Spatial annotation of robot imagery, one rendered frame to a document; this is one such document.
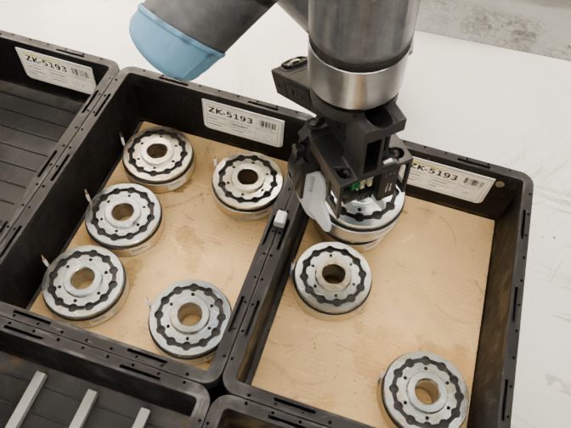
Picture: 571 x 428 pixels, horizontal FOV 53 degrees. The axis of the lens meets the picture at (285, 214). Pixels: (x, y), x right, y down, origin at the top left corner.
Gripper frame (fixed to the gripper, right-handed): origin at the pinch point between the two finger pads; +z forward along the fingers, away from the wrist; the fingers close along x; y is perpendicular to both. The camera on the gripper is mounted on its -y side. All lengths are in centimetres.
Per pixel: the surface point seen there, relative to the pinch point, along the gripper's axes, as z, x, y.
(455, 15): 108, 123, -121
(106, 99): 7.1, -19.1, -32.5
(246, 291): 7.2, -12.1, 3.3
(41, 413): 15.4, -39.0, 3.8
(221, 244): 17.0, -11.7, -9.3
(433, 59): 34, 47, -42
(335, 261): 14.4, 0.7, 1.0
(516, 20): 110, 146, -109
